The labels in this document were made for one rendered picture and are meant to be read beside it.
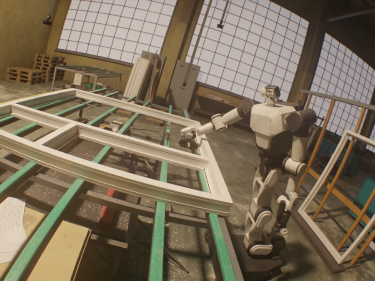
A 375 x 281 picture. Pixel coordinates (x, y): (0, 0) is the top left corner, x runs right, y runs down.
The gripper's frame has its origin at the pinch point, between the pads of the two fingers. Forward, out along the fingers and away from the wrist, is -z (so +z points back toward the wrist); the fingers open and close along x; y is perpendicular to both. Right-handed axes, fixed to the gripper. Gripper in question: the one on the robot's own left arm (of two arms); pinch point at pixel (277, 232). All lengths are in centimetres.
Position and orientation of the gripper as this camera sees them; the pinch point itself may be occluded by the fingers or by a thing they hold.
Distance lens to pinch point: 150.4
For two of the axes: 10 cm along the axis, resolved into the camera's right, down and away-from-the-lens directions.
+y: 4.0, 2.6, -8.8
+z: 0.8, -9.6, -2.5
